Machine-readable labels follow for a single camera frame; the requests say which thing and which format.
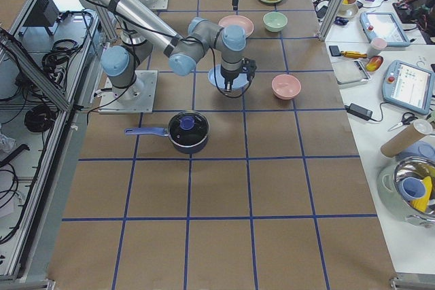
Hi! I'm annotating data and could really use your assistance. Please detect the pink plate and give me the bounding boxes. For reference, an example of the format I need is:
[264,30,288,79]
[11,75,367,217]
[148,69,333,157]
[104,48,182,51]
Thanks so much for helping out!
[218,15,254,37]

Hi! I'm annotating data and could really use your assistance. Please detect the teach pendant far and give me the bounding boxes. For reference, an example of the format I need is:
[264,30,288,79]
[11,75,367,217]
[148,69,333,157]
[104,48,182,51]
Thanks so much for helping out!
[359,12,411,48]

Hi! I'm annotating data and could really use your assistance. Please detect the white bowl with toys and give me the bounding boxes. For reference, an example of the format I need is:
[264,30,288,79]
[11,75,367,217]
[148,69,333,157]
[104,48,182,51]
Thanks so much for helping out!
[336,0,359,18]

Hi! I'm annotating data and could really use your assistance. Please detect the pink bowl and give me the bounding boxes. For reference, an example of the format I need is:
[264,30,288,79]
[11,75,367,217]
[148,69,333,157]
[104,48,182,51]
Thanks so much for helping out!
[271,74,302,100]

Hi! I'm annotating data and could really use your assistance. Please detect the teach pendant near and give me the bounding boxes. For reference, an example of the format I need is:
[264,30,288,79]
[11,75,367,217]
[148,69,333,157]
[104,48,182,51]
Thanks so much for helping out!
[382,60,434,115]

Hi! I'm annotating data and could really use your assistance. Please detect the dark blue saucepan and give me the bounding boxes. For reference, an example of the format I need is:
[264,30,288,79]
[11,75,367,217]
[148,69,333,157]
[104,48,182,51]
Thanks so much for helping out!
[124,110,209,154]

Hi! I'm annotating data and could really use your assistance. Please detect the cardboard tube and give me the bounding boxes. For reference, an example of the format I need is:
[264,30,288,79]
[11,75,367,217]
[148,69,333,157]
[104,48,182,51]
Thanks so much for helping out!
[380,119,433,158]

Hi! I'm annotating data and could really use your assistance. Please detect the steel mixing bowl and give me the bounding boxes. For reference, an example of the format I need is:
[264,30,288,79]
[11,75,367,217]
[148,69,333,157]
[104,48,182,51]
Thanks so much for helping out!
[394,157,434,218]

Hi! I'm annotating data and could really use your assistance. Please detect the blue plate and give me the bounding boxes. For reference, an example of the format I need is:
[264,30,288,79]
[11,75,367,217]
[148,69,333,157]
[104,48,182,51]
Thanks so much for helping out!
[208,65,249,90]

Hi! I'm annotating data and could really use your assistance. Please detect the black control box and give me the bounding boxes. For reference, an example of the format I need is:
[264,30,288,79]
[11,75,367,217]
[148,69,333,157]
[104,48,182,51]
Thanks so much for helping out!
[20,0,60,35]

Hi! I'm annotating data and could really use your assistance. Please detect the yellow toy corn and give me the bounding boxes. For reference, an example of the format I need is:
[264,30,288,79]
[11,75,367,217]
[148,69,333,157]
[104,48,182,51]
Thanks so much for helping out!
[410,176,432,213]

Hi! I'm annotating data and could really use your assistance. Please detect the scissors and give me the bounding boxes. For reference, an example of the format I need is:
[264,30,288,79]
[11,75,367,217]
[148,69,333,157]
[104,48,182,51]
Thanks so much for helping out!
[387,111,417,132]

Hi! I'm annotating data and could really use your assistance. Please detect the digital kitchen scale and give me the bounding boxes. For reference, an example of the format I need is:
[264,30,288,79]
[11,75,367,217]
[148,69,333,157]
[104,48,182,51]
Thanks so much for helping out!
[332,60,371,88]

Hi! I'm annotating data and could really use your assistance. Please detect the glass saucepan lid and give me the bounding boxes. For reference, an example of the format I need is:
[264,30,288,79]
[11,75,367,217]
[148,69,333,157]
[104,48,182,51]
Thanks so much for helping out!
[168,111,209,147]

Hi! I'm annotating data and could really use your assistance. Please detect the blue grey lid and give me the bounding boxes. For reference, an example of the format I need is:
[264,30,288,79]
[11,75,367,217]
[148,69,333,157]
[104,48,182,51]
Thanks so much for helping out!
[396,141,435,161]

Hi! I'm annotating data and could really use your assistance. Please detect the teach pendant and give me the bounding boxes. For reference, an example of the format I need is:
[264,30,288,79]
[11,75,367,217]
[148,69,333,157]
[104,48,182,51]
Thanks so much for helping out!
[382,60,434,115]
[359,12,411,48]

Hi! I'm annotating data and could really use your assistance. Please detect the toy mango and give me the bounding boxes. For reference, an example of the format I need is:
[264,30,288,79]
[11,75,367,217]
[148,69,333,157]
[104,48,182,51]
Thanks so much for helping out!
[365,55,383,72]

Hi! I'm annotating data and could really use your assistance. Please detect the blue cup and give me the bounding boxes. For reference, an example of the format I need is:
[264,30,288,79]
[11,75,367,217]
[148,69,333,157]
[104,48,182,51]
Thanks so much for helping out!
[400,177,425,201]

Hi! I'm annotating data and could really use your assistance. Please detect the black power adapter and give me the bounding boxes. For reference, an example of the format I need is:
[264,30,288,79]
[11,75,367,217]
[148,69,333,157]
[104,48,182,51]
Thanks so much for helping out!
[345,103,372,121]

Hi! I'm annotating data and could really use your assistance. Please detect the coiled black cables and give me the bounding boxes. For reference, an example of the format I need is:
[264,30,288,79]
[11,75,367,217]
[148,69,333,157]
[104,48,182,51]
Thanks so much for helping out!
[0,11,103,134]

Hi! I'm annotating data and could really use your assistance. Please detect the black phone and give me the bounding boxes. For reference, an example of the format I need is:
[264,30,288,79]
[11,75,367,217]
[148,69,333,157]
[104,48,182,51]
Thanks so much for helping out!
[328,45,342,57]

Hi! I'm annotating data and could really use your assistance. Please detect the yellow utility knife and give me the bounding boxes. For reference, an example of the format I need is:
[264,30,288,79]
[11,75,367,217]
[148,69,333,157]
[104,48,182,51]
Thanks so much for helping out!
[341,51,368,59]

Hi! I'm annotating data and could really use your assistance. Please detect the mint green bowl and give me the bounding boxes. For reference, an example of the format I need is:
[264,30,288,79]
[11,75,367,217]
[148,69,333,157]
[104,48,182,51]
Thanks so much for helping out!
[262,12,288,33]

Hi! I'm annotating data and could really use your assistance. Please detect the white paper cup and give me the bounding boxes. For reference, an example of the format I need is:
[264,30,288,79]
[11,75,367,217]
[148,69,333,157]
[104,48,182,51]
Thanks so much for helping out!
[366,37,387,58]

